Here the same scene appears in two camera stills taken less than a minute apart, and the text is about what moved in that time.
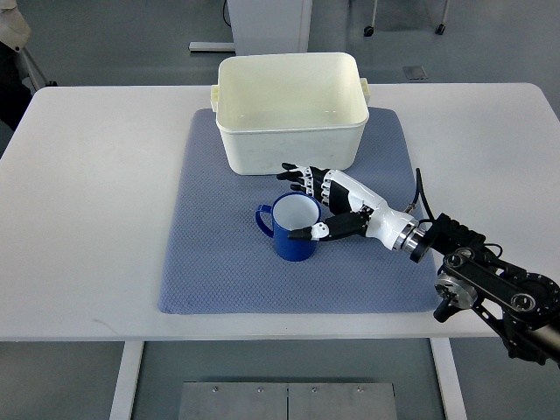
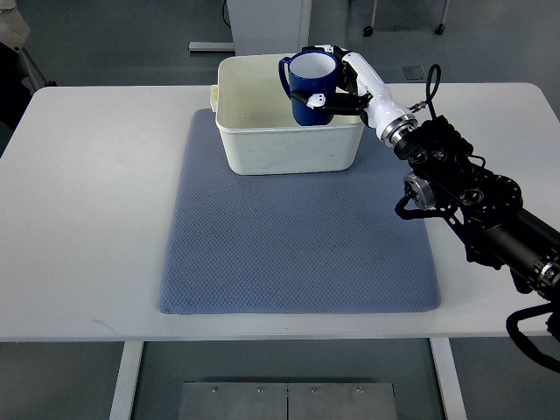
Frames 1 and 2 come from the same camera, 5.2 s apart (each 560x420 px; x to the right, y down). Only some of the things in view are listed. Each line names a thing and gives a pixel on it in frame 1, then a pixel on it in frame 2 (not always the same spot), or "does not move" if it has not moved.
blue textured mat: (216, 262) does not move
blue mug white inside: (291, 212) to (311, 72)
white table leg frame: (121, 409) does not move
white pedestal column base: (270, 26) does not move
